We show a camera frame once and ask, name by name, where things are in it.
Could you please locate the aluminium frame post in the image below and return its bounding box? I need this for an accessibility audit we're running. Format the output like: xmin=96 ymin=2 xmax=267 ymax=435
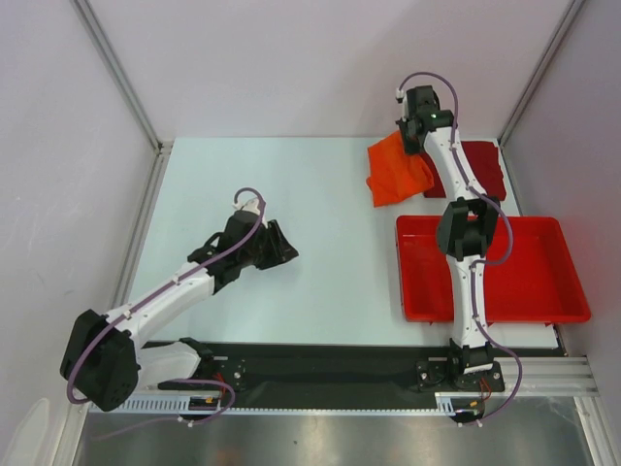
xmin=70 ymin=0 xmax=163 ymax=153
xmin=498 ymin=0 xmax=588 ymax=148

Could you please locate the orange t shirt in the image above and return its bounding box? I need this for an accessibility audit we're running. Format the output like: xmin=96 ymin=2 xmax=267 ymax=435
xmin=366 ymin=131 xmax=435 ymax=208

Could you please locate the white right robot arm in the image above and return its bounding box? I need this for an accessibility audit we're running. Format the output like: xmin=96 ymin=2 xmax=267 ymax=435
xmin=396 ymin=85 xmax=499 ymax=389

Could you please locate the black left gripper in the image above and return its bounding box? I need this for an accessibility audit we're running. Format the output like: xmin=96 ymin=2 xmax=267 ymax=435
xmin=239 ymin=219 xmax=298 ymax=271

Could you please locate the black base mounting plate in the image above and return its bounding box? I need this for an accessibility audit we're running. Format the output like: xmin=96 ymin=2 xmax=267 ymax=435
xmin=158 ymin=343 xmax=522 ymax=399

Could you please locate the right aluminium frame post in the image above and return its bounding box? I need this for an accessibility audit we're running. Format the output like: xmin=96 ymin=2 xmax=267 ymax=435
xmin=498 ymin=0 xmax=588 ymax=148

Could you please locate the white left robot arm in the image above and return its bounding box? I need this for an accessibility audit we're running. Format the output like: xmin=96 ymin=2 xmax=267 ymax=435
xmin=60 ymin=210 xmax=299 ymax=412

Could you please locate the left aluminium frame post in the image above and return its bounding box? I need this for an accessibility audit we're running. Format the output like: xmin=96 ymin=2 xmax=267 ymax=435
xmin=70 ymin=0 xmax=163 ymax=153

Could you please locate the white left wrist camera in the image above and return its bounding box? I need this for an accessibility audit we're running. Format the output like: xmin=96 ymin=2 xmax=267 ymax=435
xmin=233 ymin=197 xmax=263 ymax=216

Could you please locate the aluminium front rail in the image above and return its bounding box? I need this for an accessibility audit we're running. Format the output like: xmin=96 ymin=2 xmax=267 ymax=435
xmin=499 ymin=353 xmax=598 ymax=399

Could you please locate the grey slotted cable duct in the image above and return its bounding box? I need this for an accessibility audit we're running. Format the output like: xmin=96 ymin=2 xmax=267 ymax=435
xmin=113 ymin=389 xmax=483 ymax=416

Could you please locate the red plastic tray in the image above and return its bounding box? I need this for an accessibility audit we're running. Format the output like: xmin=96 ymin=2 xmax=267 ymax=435
xmin=396 ymin=216 xmax=591 ymax=325

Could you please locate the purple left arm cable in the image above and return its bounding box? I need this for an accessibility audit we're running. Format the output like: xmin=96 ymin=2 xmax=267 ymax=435
xmin=65 ymin=186 xmax=268 ymax=431

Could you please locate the folded dark red t shirt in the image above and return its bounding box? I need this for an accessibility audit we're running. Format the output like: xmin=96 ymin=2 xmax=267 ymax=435
xmin=421 ymin=141 xmax=507 ymax=201

